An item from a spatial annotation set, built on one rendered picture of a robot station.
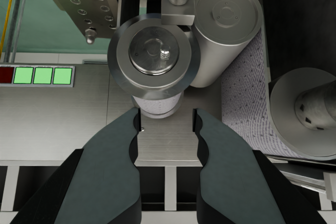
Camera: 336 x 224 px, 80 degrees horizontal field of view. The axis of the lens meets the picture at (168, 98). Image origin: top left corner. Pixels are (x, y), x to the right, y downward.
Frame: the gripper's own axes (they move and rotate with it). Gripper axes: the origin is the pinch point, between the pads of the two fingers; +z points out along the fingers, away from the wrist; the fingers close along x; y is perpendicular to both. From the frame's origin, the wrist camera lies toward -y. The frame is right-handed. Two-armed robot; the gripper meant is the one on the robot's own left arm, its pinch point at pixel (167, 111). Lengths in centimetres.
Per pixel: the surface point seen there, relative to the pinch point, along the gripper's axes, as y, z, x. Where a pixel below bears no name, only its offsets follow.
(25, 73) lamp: 17, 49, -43
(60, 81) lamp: 19, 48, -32
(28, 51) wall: 79, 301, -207
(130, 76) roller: 4.3, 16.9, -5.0
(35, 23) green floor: 31, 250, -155
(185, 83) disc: 5.4, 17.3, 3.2
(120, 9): -4.1, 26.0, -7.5
